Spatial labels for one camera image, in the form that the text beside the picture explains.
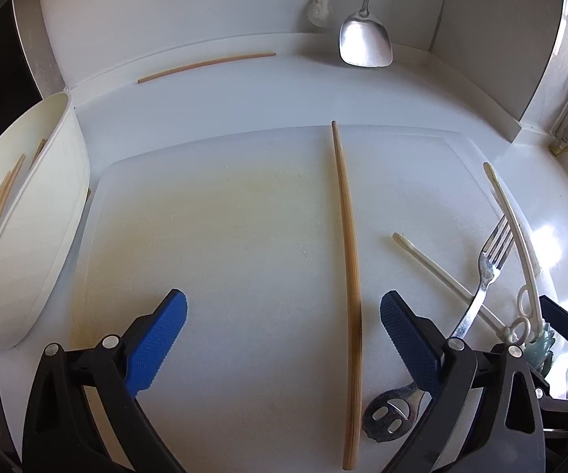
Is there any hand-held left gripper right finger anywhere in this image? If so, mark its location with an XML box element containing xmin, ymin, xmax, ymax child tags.
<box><xmin>380</xmin><ymin>290</ymin><xmax>546</xmax><ymax>473</ymax></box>

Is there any white plastic cutting board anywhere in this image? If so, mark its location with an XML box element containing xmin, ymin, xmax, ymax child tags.
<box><xmin>69</xmin><ymin>125</ymin><xmax>556</xmax><ymax>473</ymax></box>

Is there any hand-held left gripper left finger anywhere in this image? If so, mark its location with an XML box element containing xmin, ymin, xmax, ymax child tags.
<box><xmin>22</xmin><ymin>288</ymin><xmax>189</xmax><ymax>473</ymax></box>

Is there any white round basin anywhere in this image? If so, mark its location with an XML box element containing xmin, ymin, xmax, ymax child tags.
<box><xmin>0</xmin><ymin>91</ymin><xmax>92</xmax><ymax>350</ymax></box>

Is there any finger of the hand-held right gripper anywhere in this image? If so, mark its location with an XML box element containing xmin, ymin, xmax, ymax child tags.
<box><xmin>539</xmin><ymin>294</ymin><xmax>568</xmax><ymax>350</ymax></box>

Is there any steel spatula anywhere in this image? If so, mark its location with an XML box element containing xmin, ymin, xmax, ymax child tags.
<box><xmin>338</xmin><ymin>0</ymin><xmax>394</xmax><ymax>68</ymax></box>

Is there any teal crab-shaped chopstick holder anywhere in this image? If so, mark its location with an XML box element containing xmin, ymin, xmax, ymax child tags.
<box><xmin>523</xmin><ymin>322</ymin><xmax>558</xmax><ymax>375</ymax></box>

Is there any metal fork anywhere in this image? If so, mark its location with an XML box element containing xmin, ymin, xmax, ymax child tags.
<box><xmin>362</xmin><ymin>214</ymin><xmax>516</xmax><ymax>441</ymax></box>

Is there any white plastic training chopstick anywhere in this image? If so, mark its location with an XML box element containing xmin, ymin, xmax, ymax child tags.
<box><xmin>392</xmin><ymin>231</ymin><xmax>519</xmax><ymax>343</ymax></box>
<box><xmin>484</xmin><ymin>162</ymin><xmax>546</xmax><ymax>341</ymax></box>

